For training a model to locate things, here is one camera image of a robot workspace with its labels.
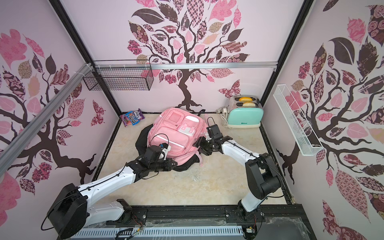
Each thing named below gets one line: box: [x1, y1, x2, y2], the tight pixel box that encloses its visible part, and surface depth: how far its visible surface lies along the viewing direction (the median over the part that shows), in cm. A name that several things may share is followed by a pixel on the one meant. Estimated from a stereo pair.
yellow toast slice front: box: [242, 102, 256, 107], surface depth 103 cm
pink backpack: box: [147, 107, 208, 167], surface depth 100 cm
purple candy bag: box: [120, 108, 145, 127], surface depth 116 cm
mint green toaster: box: [227, 94, 264, 128], surface depth 106 cm
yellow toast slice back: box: [238, 96, 253, 102], surface depth 105 cm
